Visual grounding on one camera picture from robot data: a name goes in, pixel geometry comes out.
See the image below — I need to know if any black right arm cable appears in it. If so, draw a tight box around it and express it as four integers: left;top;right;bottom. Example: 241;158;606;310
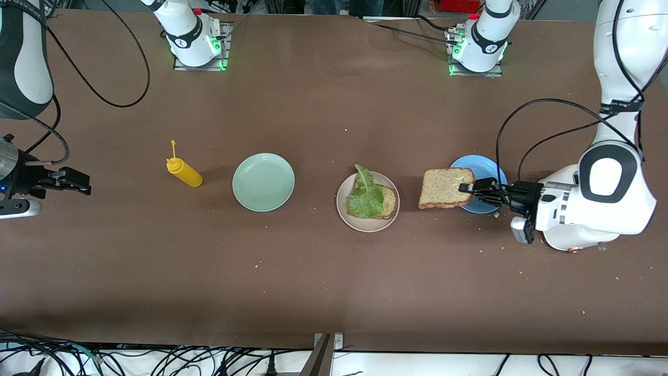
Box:
0;0;151;166

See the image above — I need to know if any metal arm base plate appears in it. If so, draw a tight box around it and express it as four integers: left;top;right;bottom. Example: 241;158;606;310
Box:
446;26;504;78
173;21;233;71

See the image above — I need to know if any yellow mustard squeeze bottle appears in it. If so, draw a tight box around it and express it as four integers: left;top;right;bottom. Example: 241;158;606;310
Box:
166;140;203;187

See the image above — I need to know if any beige plate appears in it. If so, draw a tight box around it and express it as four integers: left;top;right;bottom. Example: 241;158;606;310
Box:
336;171;401;233

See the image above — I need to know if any white toaster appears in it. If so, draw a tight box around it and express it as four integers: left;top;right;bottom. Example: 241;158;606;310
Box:
536;164;623;253

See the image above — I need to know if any person in blue jeans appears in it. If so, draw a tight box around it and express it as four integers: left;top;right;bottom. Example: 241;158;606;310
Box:
312;0;385;17

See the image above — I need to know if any blue plate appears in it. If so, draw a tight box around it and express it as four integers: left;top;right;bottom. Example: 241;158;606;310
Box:
450;155;509;214

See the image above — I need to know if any grey metal strut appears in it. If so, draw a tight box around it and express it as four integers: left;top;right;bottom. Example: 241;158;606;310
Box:
299;334;333;376

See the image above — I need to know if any brown table cover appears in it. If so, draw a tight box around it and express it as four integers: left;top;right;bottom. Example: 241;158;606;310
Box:
0;9;668;356

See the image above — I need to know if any brown bread slice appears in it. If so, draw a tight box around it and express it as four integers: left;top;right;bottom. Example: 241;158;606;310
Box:
348;180;398;220
419;168;476;210

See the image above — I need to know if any red box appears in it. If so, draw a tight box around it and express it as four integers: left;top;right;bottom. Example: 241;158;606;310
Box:
438;0;483;14

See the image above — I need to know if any light green plate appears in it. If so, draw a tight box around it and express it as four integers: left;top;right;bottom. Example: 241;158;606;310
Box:
232;152;296;213

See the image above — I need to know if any silver corner bracket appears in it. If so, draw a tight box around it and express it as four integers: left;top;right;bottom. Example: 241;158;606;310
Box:
313;333;344;351

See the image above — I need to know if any green lettuce leaf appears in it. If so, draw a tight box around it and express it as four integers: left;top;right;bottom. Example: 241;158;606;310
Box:
347;164;386;219

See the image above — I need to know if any black base cable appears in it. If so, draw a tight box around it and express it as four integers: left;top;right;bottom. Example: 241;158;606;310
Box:
365;15;460;45

